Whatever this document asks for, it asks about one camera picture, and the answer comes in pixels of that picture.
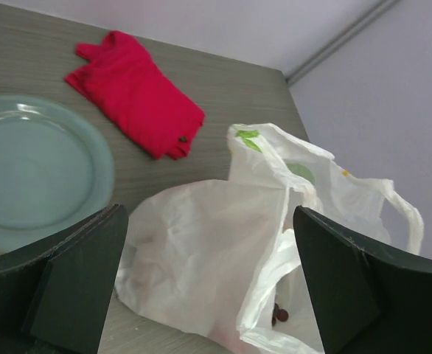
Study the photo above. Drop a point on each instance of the white lemon print plastic bag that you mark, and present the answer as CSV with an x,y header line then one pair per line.
x,y
212,257

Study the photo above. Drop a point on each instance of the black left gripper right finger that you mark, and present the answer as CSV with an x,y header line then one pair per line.
x,y
367,296

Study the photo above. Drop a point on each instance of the aluminium corner frame profile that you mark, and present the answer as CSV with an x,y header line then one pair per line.
x,y
340,39

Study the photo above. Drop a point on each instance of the dark purple grape bunch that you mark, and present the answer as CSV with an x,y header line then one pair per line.
x,y
279,315

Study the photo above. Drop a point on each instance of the grey glass plate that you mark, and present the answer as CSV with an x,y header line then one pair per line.
x,y
56,169

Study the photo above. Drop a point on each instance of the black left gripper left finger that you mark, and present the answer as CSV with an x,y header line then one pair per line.
x,y
55,292

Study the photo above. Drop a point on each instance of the folded red cloth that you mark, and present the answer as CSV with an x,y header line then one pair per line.
x,y
122,80

